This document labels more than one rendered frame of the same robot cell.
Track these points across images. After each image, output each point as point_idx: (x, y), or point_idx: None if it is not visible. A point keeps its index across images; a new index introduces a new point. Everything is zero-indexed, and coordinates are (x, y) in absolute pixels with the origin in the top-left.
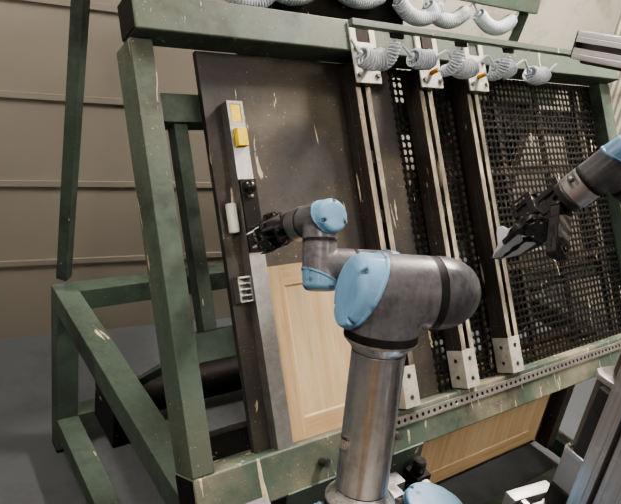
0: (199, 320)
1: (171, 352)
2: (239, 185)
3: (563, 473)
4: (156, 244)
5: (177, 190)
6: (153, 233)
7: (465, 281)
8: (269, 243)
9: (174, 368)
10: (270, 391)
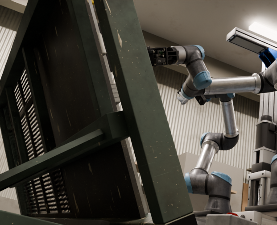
0: (107, 107)
1: (159, 110)
2: (99, 26)
3: (265, 157)
4: (136, 27)
5: (74, 4)
6: (131, 19)
7: None
8: (167, 59)
9: (164, 122)
10: (136, 169)
